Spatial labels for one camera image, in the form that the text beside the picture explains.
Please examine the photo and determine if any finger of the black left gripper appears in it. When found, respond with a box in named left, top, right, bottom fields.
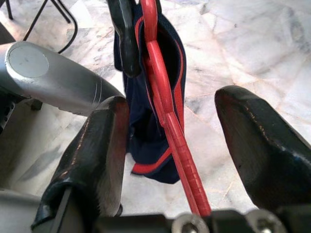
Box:
left=106, top=0, right=142, bottom=78

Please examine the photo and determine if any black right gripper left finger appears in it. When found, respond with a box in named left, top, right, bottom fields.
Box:
left=31, top=96, right=130, bottom=231

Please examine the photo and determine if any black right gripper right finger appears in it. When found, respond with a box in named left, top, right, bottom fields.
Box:
left=214, top=85, right=311, bottom=212

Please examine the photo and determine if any navy shirt with red trim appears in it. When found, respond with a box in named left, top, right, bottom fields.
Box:
left=113, top=0, right=187, bottom=184

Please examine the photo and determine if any red plastic hanger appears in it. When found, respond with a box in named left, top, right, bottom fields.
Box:
left=139, top=0, right=212, bottom=216

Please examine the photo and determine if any black metal tube frame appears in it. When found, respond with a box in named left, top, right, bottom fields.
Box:
left=0, top=0, right=78, bottom=54

